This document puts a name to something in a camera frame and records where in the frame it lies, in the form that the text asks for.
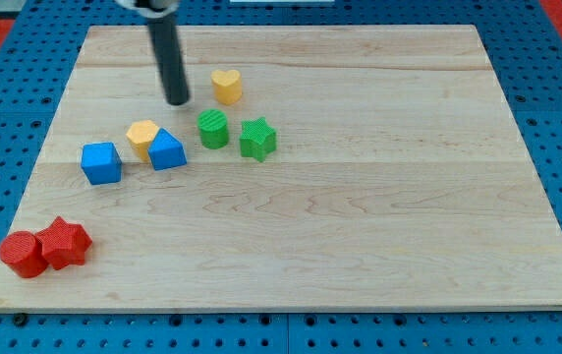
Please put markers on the blue triangular block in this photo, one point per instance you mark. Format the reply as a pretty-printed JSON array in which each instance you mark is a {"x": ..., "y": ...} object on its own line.
[{"x": 166, "y": 151}]

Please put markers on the yellow heart block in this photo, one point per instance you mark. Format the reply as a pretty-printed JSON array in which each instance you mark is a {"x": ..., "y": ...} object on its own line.
[{"x": 227, "y": 86}]

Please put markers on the red star block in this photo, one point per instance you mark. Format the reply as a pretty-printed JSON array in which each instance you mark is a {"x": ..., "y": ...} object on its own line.
[{"x": 63, "y": 243}]

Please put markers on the blue cube block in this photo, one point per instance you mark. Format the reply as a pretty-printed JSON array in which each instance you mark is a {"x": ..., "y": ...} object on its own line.
[{"x": 101, "y": 163}]

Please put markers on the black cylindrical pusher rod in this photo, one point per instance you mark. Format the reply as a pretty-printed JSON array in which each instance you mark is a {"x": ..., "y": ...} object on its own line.
[{"x": 167, "y": 51}]

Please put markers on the green cylinder block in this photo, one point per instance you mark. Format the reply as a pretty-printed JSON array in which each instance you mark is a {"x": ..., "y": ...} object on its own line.
[{"x": 213, "y": 128}]

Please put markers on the yellow hexagon block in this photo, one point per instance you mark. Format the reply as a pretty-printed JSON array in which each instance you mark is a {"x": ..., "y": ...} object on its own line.
[{"x": 140, "y": 135}]

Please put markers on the green star block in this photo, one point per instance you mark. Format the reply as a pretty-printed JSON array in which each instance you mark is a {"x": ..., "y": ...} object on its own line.
[{"x": 257, "y": 139}]

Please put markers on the red cylinder block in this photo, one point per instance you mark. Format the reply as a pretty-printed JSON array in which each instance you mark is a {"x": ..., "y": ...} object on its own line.
[{"x": 22, "y": 253}]

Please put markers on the wooden board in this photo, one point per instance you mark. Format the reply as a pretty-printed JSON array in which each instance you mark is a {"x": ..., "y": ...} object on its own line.
[{"x": 400, "y": 182}]

